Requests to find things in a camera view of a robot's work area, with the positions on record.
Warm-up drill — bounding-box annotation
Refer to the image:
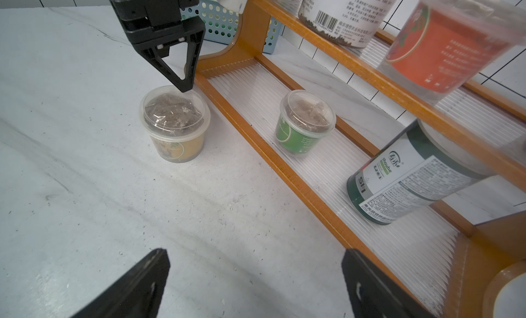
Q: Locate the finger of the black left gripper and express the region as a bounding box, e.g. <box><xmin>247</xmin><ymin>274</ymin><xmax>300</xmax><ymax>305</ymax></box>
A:
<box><xmin>132</xmin><ymin>16</ymin><xmax>205</xmax><ymax>93</ymax></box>

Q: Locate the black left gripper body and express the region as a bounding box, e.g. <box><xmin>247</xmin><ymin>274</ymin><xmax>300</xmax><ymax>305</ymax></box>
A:
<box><xmin>109</xmin><ymin>0</ymin><xmax>199</xmax><ymax>32</ymax></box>

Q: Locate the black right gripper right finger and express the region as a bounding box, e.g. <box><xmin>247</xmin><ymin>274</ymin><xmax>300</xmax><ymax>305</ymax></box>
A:
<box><xmin>342</xmin><ymin>249</ymin><xmax>433</xmax><ymax>318</ymax></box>

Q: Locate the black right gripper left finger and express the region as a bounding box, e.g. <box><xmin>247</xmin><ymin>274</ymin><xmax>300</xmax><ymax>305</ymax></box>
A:
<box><xmin>74</xmin><ymin>248</ymin><xmax>171</xmax><ymax>317</ymax></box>

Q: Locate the yellow label seed jar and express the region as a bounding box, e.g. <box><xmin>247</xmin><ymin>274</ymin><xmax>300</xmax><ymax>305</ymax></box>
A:
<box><xmin>139</xmin><ymin>86</ymin><xmax>211</xmax><ymax>163</ymax></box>

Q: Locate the green label seed jar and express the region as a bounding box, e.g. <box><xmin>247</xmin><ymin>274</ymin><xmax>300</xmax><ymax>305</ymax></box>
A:
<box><xmin>275</xmin><ymin>90</ymin><xmax>336</xmax><ymax>154</ymax></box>

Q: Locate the wooden three-tier shelf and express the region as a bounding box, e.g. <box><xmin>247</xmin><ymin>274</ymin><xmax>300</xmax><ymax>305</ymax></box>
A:
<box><xmin>195</xmin><ymin>0</ymin><xmax>525</xmax><ymax>317</ymax></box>

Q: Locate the large white labelled jar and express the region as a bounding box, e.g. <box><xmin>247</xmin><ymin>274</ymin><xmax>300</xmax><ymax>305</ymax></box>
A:
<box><xmin>298</xmin><ymin>0</ymin><xmax>397</xmax><ymax>49</ymax></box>

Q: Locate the red seed jar middle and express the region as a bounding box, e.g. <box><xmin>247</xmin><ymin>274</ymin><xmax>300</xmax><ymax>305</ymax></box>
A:
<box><xmin>378</xmin><ymin>0</ymin><xmax>525</xmax><ymax>106</ymax></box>

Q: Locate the light blue plastic basket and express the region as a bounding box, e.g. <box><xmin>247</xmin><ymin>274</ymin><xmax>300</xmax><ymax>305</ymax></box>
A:
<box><xmin>181</xmin><ymin>0</ymin><xmax>283</xmax><ymax>54</ymax></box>

